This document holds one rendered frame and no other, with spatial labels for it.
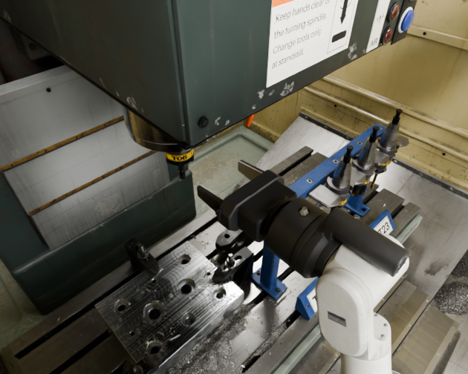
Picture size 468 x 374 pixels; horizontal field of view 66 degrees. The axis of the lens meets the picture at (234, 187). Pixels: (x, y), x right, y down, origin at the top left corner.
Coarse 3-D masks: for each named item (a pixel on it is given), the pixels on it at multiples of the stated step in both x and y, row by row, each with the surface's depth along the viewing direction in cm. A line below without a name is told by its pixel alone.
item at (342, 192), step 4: (332, 176) 89; (328, 180) 86; (352, 180) 86; (328, 184) 85; (332, 184) 85; (352, 184) 85; (332, 188) 85; (336, 188) 84; (340, 188) 84; (344, 188) 84; (348, 188) 86; (352, 188) 85; (336, 192) 85; (340, 192) 84; (344, 192) 84; (348, 192) 87; (344, 196) 85
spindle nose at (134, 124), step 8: (120, 104) 54; (128, 112) 53; (128, 120) 54; (136, 120) 52; (128, 128) 56; (136, 128) 54; (144, 128) 53; (152, 128) 52; (136, 136) 55; (144, 136) 54; (152, 136) 53; (160, 136) 53; (144, 144) 55; (152, 144) 54; (160, 144) 54; (168, 144) 54; (176, 144) 54; (200, 144) 56
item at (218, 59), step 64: (0, 0) 57; (64, 0) 39; (128, 0) 30; (192, 0) 27; (256, 0) 32; (128, 64) 35; (192, 64) 30; (256, 64) 36; (320, 64) 44; (192, 128) 34
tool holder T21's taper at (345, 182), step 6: (342, 162) 81; (348, 162) 81; (336, 168) 84; (342, 168) 82; (348, 168) 81; (336, 174) 84; (342, 174) 82; (348, 174) 82; (336, 180) 84; (342, 180) 83; (348, 180) 84; (342, 186) 84
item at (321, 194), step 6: (318, 186) 86; (324, 186) 86; (312, 192) 85; (318, 192) 85; (324, 192) 85; (330, 192) 85; (312, 198) 84; (318, 198) 83; (324, 198) 83; (330, 198) 83; (336, 198) 83; (324, 204) 82; (330, 204) 82; (336, 204) 82
